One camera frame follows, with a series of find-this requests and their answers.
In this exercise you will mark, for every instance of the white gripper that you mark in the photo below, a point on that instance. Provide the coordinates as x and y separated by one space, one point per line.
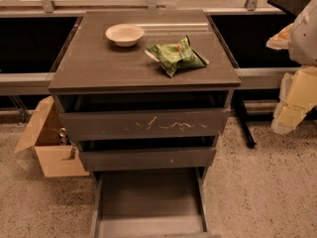
306 39

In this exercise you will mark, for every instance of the green jalapeno chip bag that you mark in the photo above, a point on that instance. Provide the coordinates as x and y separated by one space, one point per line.
173 57

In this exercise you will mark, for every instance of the dark grey drawer cabinet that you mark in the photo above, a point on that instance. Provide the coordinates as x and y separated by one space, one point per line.
93 64

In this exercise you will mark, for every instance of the open bottom grey drawer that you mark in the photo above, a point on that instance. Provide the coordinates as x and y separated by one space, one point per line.
166 203

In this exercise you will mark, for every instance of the middle grey drawer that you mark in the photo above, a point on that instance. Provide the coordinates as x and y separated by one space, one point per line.
145 154

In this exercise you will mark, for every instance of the top grey drawer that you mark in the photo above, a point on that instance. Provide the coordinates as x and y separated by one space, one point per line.
144 115

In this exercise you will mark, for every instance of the white ceramic bowl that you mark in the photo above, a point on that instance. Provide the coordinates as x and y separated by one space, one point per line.
124 35

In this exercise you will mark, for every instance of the metal can in box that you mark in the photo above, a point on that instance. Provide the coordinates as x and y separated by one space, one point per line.
62 136

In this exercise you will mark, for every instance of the open cardboard box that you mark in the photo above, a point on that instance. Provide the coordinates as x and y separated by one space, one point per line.
41 134

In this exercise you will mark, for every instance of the metal window railing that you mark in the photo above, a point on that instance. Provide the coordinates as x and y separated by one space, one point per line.
145 0

